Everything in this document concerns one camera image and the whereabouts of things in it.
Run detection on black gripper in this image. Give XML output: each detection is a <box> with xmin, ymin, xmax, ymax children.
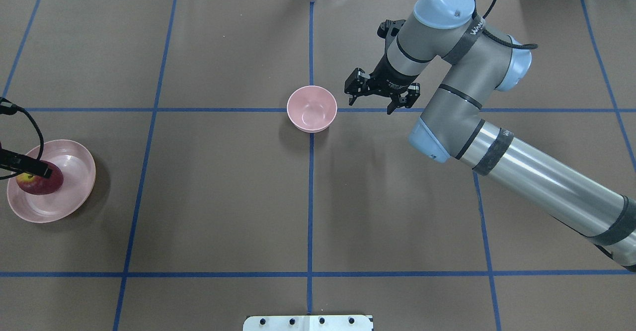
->
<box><xmin>344</xmin><ymin>56</ymin><xmax>420</xmax><ymax>115</ymax></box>

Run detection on red yellow apple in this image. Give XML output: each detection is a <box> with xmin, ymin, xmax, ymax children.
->
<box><xmin>15</xmin><ymin>160</ymin><xmax>64</xmax><ymax>195</ymax></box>

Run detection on pink bowl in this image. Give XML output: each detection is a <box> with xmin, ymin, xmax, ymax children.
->
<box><xmin>286</xmin><ymin>85</ymin><xmax>338</xmax><ymax>133</ymax></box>

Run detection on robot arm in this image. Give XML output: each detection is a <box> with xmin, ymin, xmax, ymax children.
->
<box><xmin>344</xmin><ymin>0</ymin><xmax>635</xmax><ymax>272</ymax></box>

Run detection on pink plate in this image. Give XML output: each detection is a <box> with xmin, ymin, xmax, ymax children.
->
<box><xmin>6</xmin><ymin>139</ymin><xmax>97</xmax><ymax>223</ymax></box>

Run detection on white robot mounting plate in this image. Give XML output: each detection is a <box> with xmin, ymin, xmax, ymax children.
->
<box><xmin>242</xmin><ymin>315</ymin><xmax>375</xmax><ymax>331</ymax></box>

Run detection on brown paper table cover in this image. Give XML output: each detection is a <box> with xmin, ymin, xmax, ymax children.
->
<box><xmin>1</xmin><ymin>0</ymin><xmax>635</xmax><ymax>331</ymax></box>

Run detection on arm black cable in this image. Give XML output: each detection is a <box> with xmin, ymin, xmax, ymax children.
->
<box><xmin>0</xmin><ymin>97</ymin><xmax>45</xmax><ymax>180</ymax></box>
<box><xmin>471</xmin><ymin>0</ymin><xmax>539</xmax><ymax>50</ymax></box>

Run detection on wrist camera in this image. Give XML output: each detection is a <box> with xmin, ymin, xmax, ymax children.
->
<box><xmin>377</xmin><ymin>20</ymin><xmax>406</xmax><ymax>40</ymax></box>

